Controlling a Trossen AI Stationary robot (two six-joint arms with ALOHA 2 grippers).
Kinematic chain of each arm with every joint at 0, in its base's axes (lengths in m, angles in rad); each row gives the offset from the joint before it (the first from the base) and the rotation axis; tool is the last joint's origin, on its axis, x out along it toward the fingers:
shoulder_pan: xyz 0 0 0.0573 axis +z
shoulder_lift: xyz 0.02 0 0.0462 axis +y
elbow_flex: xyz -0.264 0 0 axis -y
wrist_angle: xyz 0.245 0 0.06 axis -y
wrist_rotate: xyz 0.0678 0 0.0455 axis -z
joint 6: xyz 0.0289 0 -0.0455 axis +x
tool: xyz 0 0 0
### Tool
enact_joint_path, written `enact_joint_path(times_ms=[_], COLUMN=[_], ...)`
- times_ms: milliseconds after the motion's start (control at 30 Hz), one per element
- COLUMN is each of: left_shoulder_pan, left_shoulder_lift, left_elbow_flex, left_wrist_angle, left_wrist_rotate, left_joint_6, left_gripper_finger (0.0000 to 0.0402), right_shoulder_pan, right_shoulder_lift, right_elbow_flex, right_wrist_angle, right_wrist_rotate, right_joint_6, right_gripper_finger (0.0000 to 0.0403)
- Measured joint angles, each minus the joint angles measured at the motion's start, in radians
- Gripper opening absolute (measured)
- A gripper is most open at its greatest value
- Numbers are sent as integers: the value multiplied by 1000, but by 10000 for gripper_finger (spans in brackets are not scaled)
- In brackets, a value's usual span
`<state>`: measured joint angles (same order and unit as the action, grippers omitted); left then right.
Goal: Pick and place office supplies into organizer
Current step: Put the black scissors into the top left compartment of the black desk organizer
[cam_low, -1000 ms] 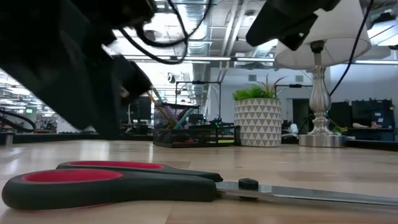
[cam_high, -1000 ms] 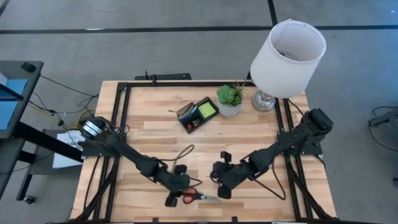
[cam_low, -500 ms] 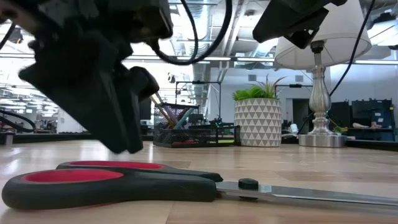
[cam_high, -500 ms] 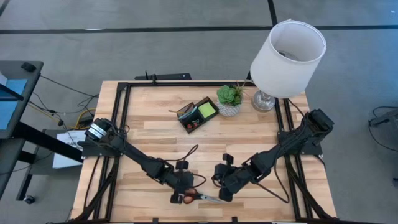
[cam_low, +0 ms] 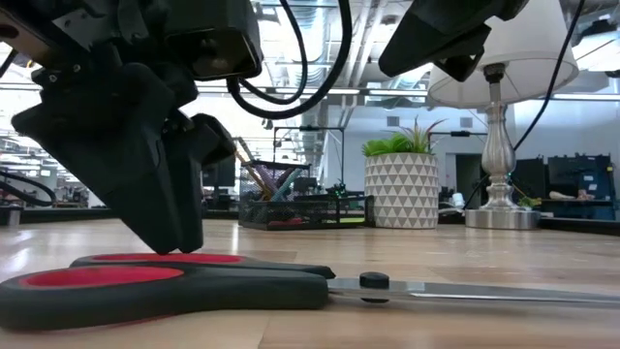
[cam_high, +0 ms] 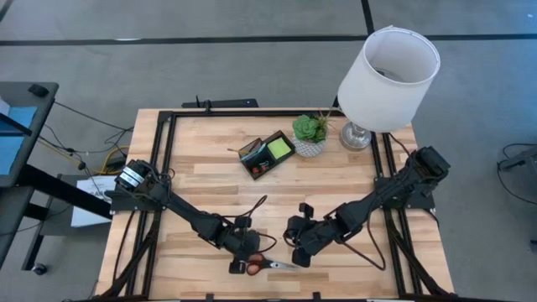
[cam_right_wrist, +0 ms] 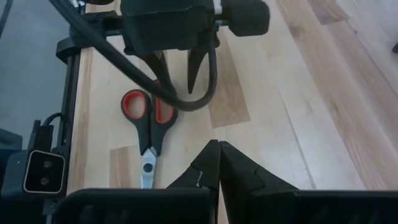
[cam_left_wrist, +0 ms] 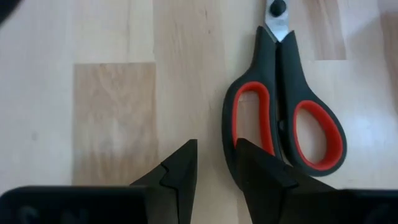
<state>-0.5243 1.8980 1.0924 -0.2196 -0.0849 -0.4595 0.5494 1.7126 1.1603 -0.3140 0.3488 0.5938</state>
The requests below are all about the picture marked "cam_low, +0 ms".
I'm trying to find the thin black left cable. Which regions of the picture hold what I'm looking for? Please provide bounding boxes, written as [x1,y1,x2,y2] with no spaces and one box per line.
[236,0,310,107]

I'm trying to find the black mesh desk organizer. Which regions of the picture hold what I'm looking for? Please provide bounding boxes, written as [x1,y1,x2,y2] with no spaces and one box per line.
[236,159,377,232]

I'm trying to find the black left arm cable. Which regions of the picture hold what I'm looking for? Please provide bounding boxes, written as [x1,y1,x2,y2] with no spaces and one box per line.
[225,0,354,121]

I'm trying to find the teal pen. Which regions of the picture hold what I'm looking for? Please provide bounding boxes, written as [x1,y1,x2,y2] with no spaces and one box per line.
[271,167,305,203]

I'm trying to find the black left base cable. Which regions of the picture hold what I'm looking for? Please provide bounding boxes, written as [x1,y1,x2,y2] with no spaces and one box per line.
[0,169,58,208]

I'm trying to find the thin black background stand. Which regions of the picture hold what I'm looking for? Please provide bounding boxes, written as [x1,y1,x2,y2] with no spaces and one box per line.
[272,124,347,195]

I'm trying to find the purple pen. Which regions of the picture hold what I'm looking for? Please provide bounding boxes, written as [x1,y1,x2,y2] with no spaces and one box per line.
[251,164,295,198]

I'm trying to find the green succulent in patterned pot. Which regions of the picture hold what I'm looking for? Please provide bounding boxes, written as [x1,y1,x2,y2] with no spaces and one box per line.
[361,115,447,230]

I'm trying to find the white background cup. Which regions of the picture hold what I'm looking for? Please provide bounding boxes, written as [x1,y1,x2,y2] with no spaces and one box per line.
[438,192,467,217]

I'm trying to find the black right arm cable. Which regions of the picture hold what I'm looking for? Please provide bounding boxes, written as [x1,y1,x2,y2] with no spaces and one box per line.
[462,0,587,210]

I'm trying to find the red and black scissors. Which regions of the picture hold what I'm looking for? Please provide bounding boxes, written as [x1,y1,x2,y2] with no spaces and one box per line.
[0,251,620,333]

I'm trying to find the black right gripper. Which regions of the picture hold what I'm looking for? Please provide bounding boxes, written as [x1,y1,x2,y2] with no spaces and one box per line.
[377,0,529,82]

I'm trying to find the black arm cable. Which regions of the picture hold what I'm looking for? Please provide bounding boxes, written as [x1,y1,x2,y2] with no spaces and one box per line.
[225,0,354,121]
[462,0,587,210]

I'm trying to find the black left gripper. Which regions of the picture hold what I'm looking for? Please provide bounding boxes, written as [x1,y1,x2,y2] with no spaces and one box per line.
[0,0,198,256]

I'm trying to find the small silver cup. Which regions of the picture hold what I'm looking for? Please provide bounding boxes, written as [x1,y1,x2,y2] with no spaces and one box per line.
[0,203,24,227]

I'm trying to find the blue and black storage cabinet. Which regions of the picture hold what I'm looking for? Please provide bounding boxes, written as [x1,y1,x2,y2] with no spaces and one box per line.
[511,152,619,222]

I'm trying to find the white shade silver table lamp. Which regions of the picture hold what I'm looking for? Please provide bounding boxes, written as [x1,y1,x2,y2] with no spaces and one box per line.
[426,0,581,231]

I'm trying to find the black background monitor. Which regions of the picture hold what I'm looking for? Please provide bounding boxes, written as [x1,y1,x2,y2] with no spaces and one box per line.
[201,153,237,189]

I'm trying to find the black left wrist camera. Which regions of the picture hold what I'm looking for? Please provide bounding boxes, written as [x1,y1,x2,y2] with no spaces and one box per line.
[163,0,265,82]

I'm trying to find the yellow pencil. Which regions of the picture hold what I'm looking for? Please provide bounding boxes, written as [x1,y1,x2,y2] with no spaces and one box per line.
[234,150,273,201]

